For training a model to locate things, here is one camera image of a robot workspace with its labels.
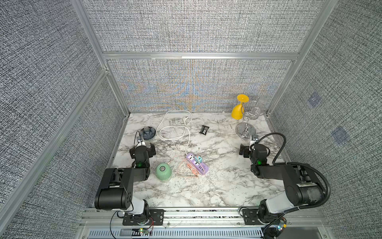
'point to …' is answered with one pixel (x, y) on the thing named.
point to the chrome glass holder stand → (245, 130)
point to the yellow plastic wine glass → (238, 111)
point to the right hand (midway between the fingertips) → (250, 140)
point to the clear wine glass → (255, 112)
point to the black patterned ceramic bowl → (148, 133)
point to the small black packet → (204, 129)
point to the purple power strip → (191, 156)
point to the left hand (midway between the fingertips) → (144, 143)
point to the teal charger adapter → (198, 159)
